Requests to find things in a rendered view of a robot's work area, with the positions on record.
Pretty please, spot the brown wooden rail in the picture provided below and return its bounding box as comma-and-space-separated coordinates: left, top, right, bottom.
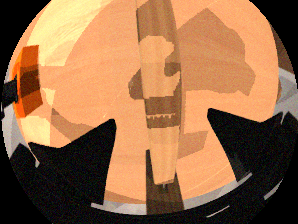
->
134, 0, 182, 188

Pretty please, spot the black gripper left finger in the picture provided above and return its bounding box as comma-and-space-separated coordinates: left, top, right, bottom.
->
28, 119, 117, 205

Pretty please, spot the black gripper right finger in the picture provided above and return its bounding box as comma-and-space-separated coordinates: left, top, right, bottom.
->
206, 108, 283, 183

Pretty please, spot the brown wooden post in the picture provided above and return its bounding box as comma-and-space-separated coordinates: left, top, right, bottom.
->
145, 151, 185, 216

